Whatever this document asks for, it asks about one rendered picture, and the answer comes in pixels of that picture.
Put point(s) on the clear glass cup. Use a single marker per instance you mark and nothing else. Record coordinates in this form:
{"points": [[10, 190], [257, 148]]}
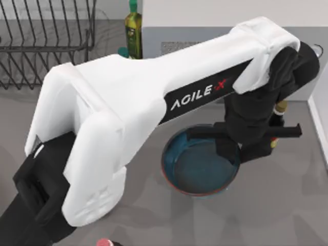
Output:
{"points": [[318, 52]]}

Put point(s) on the green olive oil bottle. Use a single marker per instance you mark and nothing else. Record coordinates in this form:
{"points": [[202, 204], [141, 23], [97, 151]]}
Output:
{"points": [[133, 33]]}

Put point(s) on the blue bowl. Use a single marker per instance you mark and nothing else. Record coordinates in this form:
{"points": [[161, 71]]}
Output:
{"points": [[200, 167]]}

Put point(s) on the dark bottle with red cap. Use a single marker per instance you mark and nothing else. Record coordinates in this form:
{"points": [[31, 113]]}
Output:
{"points": [[103, 242]]}

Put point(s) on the dark bottle with gold neck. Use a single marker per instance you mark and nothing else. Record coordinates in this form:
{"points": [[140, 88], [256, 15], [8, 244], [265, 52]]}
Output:
{"points": [[281, 107]]}

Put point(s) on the small green round cap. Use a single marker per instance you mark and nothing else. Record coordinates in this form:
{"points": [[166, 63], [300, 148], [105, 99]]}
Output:
{"points": [[123, 52]]}

